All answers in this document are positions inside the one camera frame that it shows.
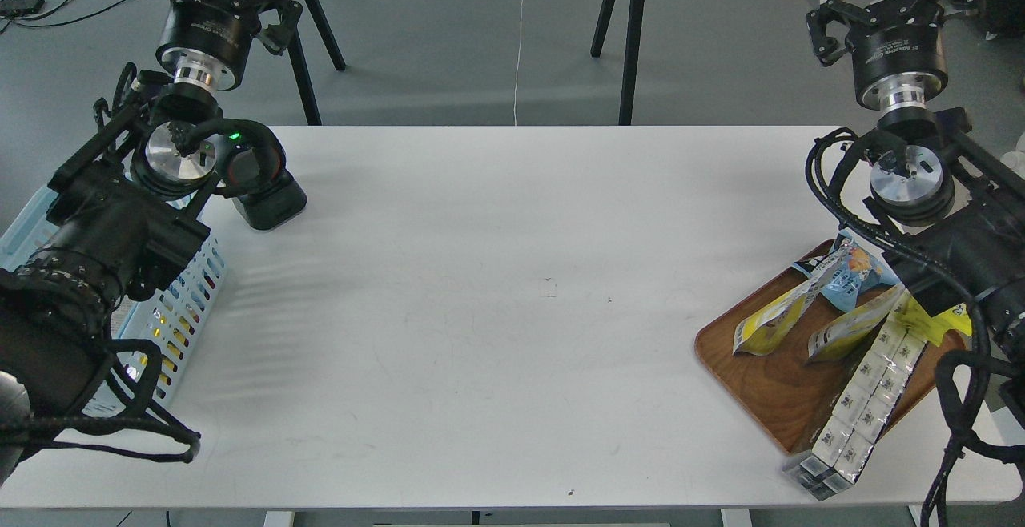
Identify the yellow white snack pouch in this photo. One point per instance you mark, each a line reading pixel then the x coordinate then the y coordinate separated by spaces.
pixel 843 335
pixel 763 332

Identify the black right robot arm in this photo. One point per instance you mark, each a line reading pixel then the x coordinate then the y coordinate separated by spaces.
pixel 947 215

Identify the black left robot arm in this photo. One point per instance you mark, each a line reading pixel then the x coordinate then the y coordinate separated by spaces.
pixel 127 217

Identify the light blue plastic basket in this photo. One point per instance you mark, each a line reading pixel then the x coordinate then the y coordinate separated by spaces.
pixel 173 318

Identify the blue snack bag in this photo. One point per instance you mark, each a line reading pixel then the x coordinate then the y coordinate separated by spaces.
pixel 859 272

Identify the white boxed snack multipack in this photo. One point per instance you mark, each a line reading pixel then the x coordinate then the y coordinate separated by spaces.
pixel 835 448

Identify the yellow cartoon snack pack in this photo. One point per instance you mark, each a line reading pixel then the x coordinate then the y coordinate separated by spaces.
pixel 909 312

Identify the black barcode scanner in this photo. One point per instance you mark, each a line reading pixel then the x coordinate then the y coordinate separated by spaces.
pixel 252 164

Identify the brown wooden tray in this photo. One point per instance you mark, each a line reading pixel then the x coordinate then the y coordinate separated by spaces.
pixel 783 392

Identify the black power adapter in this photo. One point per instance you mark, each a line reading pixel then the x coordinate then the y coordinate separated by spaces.
pixel 20 8

